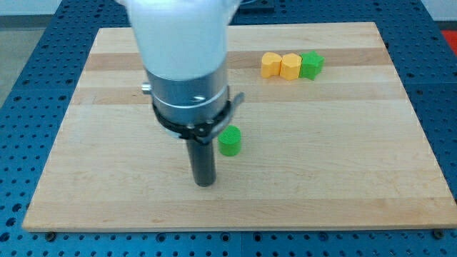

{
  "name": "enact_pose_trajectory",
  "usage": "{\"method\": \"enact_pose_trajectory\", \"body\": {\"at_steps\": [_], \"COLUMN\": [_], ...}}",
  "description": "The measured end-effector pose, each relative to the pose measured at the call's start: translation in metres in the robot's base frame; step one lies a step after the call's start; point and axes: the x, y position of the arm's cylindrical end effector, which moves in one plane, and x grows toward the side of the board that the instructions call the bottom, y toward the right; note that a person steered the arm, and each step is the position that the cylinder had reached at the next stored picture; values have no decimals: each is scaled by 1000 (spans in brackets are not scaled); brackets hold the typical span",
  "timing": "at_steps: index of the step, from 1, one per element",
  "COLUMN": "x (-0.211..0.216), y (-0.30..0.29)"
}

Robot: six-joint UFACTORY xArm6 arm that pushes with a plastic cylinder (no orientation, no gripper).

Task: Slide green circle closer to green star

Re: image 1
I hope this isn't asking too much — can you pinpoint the green cylinder block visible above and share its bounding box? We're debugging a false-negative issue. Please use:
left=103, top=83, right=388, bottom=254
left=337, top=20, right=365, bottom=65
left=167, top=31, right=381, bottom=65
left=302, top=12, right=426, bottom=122
left=218, top=125, right=242, bottom=156

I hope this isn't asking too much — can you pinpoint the green star block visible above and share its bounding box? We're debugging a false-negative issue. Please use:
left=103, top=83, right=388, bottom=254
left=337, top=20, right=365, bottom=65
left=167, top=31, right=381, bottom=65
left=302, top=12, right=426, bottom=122
left=299, top=51, right=325, bottom=80

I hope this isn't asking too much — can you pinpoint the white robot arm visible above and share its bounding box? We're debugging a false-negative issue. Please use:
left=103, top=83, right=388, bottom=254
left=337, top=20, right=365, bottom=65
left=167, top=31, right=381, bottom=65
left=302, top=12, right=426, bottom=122
left=121, top=0, right=244, bottom=187

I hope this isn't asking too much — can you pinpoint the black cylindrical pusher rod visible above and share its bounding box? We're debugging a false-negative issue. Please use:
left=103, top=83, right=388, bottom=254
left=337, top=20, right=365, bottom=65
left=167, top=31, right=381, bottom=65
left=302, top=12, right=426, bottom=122
left=186, top=140, right=216, bottom=187

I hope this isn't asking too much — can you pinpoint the yellow heart block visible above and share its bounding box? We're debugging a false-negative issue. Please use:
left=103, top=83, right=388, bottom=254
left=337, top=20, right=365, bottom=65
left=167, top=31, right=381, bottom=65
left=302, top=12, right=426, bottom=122
left=261, top=52, right=282, bottom=79

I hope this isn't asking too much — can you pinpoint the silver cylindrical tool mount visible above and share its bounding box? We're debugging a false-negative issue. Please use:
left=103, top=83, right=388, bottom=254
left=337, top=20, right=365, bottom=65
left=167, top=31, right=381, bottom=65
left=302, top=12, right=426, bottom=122
left=142, top=60, right=245, bottom=144

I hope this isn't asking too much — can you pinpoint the wooden board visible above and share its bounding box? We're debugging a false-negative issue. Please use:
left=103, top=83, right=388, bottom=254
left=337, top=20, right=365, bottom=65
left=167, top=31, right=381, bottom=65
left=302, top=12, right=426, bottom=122
left=23, top=22, right=456, bottom=232

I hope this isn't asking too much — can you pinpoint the yellow hexagon block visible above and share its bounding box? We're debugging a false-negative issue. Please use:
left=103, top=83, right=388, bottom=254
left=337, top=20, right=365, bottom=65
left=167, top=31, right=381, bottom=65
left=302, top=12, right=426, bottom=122
left=279, top=54, right=302, bottom=81

